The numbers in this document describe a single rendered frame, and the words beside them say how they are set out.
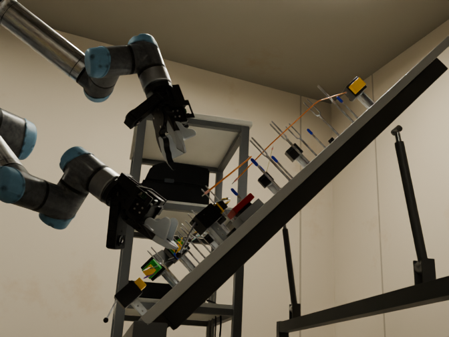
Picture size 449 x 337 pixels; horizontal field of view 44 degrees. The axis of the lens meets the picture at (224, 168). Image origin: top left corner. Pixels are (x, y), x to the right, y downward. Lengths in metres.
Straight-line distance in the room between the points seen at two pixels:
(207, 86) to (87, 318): 1.86
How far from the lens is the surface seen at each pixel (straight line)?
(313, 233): 4.20
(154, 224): 1.23
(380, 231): 3.85
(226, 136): 2.56
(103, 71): 1.42
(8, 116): 1.66
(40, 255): 3.51
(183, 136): 1.31
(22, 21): 1.58
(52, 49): 1.55
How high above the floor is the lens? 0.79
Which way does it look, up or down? 21 degrees up
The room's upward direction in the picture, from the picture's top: 3 degrees clockwise
